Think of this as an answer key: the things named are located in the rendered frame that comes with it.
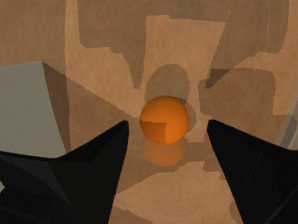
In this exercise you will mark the clear low corner wall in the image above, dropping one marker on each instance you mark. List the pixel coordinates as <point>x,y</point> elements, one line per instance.
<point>288,137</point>

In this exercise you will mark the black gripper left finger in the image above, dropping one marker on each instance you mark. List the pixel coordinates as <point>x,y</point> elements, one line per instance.
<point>85,180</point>

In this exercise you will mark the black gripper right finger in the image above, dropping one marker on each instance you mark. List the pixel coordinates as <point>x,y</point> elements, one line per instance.
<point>262,176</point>

